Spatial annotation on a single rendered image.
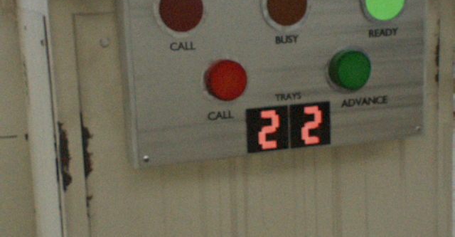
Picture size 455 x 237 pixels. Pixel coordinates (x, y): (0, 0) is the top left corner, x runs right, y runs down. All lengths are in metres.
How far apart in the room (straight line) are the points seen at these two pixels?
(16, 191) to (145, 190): 0.72
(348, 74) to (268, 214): 0.13
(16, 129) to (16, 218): 0.15
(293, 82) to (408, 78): 0.10
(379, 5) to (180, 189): 0.21
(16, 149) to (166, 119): 0.75
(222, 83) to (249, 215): 0.12
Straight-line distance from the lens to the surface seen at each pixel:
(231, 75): 0.50
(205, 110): 0.50
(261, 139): 0.52
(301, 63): 0.53
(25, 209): 1.25
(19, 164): 1.23
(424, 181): 0.63
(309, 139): 0.54
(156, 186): 0.54
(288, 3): 0.52
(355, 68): 0.54
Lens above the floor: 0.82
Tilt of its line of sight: 10 degrees down
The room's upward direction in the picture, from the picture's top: 2 degrees counter-clockwise
